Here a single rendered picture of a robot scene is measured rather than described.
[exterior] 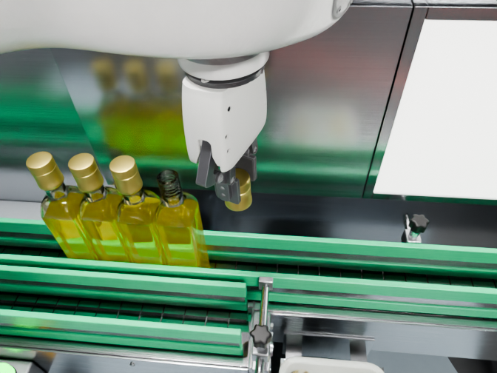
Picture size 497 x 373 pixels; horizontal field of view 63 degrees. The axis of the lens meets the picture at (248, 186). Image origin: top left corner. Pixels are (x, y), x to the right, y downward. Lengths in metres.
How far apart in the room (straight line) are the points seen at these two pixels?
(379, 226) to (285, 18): 0.67
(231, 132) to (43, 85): 0.41
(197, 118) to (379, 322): 0.49
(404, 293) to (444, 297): 0.06
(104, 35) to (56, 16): 0.02
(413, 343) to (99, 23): 0.73
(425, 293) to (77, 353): 0.56
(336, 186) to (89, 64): 0.43
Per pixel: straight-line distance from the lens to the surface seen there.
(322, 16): 0.27
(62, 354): 0.77
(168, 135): 0.67
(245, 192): 0.49
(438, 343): 0.83
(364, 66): 0.57
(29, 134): 0.83
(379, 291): 0.68
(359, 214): 0.83
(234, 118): 0.38
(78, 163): 0.58
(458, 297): 0.72
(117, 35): 0.22
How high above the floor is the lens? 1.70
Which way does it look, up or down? 47 degrees down
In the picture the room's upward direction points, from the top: 3 degrees counter-clockwise
